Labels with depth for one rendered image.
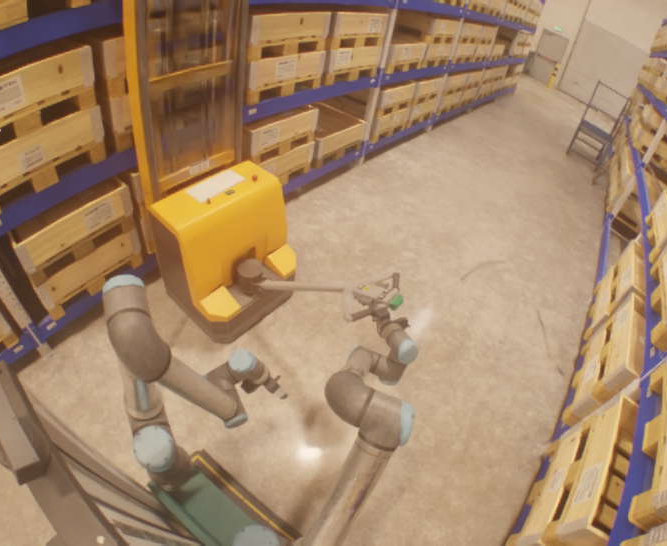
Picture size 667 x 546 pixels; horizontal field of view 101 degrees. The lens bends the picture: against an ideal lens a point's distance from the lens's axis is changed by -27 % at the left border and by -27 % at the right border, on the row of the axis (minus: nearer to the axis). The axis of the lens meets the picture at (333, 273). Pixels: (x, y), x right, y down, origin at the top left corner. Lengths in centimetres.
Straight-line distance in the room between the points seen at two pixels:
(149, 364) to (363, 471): 60
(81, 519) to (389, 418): 74
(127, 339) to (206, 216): 144
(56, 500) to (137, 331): 48
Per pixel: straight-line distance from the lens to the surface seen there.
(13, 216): 232
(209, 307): 241
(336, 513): 112
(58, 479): 54
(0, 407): 51
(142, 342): 89
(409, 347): 147
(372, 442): 101
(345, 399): 99
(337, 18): 335
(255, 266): 252
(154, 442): 136
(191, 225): 219
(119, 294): 95
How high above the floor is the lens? 224
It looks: 45 degrees down
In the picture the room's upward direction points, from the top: 12 degrees clockwise
